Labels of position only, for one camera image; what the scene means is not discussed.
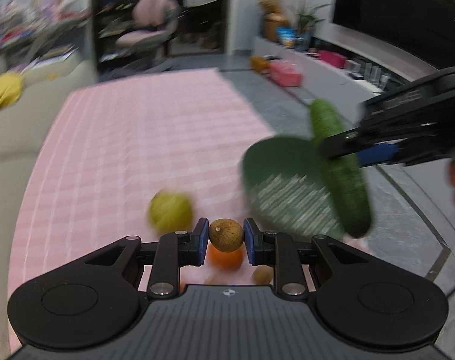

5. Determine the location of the pink storage box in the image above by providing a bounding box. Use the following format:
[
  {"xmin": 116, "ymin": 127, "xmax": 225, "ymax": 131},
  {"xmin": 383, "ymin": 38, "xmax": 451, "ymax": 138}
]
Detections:
[{"xmin": 269, "ymin": 59, "xmax": 303, "ymax": 87}]

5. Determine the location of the yellow-green pear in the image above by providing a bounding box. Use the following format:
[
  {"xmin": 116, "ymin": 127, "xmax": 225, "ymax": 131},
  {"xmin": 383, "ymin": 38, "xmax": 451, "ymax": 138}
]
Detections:
[{"xmin": 147, "ymin": 189, "xmax": 193, "ymax": 236}]

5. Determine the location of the yellow cushion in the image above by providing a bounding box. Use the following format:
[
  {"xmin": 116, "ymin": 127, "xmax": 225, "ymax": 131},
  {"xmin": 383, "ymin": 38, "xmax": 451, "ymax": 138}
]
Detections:
[{"xmin": 0, "ymin": 72, "xmax": 24, "ymax": 110}]

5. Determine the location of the cluttered desk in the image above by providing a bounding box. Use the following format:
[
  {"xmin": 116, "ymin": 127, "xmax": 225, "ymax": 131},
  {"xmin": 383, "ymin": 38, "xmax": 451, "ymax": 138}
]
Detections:
[{"xmin": 0, "ymin": 0, "xmax": 91, "ymax": 72}]

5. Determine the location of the pink checkered tablecloth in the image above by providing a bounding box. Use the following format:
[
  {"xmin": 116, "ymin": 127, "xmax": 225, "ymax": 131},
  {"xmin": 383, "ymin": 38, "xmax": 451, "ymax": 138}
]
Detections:
[{"xmin": 6, "ymin": 67, "xmax": 368, "ymax": 353}]

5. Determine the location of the green cucumber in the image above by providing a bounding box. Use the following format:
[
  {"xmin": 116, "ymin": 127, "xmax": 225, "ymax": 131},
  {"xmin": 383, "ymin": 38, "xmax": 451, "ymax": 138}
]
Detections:
[{"xmin": 309, "ymin": 98, "xmax": 372, "ymax": 238}]

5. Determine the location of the small brown longan fruit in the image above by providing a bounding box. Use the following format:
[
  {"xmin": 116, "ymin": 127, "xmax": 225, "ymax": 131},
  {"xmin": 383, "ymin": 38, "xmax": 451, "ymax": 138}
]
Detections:
[{"xmin": 209, "ymin": 219, "xmax": 244, "ymax": 253}]

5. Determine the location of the pink office chair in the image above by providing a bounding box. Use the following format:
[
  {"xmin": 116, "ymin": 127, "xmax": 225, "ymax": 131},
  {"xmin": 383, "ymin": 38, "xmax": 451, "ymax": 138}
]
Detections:
[{"xmin": 115, "ymin": 0, "xmax": 180, "ymax": 57}]

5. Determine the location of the beige sofa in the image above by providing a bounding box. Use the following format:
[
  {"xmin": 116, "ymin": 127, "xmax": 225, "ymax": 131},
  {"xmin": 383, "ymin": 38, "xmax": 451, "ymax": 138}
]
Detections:
[{"xmin": 0, "ymin": 56, "xmax": 98, "ymax": 359}]

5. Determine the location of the magenta box on shelf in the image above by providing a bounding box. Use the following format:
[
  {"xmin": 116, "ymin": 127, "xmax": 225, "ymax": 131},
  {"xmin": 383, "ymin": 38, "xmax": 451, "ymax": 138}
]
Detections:
[{"xmin": 318, "ymin": 50, "xmax": 346, "ymax": 69}]

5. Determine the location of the green colander bowl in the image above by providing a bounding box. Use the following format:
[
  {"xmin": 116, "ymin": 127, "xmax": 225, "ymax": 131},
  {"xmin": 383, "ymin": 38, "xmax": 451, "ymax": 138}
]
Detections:
[{"xmin": 240, "ymin": 135, "xmax": 345, "ymax": 240}]

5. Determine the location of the yellow storage box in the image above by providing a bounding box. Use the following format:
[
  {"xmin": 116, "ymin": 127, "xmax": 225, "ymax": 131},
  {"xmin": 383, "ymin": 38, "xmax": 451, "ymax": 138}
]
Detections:
[{"xmin": 249, "ymin": 55, "xmax": 270, "ymax": 75}]

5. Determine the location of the large orange mandarin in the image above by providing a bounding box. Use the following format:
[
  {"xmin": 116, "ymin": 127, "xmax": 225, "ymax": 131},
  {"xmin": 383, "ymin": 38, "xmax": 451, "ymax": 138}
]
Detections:
[{"xmin": 207, "ymin": 244, "xmax": 245, "ymax": 272}]

